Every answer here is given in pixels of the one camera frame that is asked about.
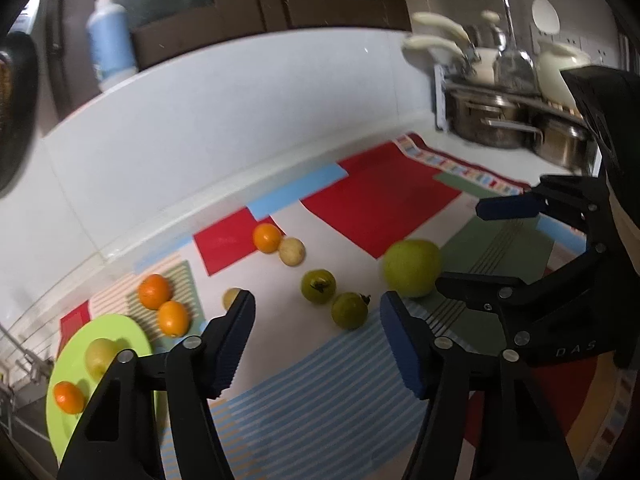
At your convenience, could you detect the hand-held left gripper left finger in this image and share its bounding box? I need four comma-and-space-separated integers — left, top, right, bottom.
56, 289, 256, 480

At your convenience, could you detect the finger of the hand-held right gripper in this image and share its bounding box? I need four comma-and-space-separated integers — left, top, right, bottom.
476, 174, 615, 262
436, 271, 553, 350

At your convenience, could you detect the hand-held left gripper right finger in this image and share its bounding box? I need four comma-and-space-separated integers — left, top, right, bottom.
379, 290, 583, 480

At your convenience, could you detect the large green apple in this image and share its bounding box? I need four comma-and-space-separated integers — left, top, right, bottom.
383, 239, 443, 298

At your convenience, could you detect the orange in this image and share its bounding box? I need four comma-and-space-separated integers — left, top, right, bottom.
252, 223, 283, 254
53, 381, 86, 415
138, 274, 174, 310
157, 300, 191, 337

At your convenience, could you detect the green tomato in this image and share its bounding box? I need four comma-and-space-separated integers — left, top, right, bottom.
300, 269, 337, 305
331, 292, 372, 331

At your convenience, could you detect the lime green plate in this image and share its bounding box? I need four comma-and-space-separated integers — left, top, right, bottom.
45, 313, 157, 466

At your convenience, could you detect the stainless steel pot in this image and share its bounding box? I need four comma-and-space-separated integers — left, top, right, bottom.
532, 112, 592, 167
445, 87, 544, 150

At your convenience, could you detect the colourful patchwork table mat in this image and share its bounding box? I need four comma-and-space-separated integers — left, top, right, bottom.
57, 132, 631, 480

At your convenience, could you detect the hanging metal utensil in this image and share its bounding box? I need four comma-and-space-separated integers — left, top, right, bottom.
492, 0, 537, 95

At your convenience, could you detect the cream enamel pot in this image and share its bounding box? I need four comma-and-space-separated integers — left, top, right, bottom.
537, 40, 593, 102

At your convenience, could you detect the chrome sink faucet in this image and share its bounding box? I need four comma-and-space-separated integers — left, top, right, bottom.
0, 322, 55, 401

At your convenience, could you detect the steel sink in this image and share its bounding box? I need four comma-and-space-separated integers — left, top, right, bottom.
7, 395, 57, 463

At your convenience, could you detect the black hanging pan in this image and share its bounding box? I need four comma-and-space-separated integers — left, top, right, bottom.
0, 32, 40, 196

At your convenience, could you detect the blue and white bottle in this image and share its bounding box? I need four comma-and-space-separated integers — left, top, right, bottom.
86, 0, 138, 93

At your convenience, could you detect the cream handled pan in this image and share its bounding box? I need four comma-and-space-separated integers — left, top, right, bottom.
412, 11, 501, 86
402, 35, 471, 63

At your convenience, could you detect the white wall outlet strip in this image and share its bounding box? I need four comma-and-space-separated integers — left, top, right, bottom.
537, 29, 620, 62

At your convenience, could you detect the dark brown window frame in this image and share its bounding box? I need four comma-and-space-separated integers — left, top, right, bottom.
45, 0, 413, 68

